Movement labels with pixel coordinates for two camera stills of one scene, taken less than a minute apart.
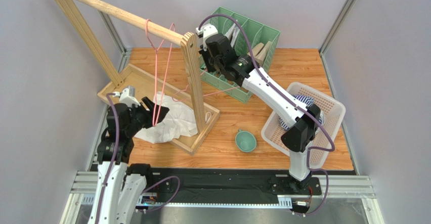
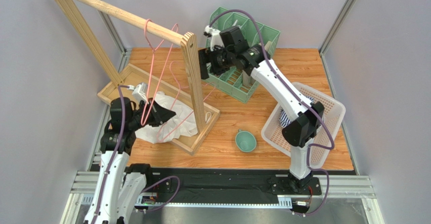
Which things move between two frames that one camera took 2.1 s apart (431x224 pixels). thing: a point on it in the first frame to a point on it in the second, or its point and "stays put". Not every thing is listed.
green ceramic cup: (245, 141) stays put
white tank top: (179, 121) stays put
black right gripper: (209, 56) stays put
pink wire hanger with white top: (204, 95) to (158, 140)
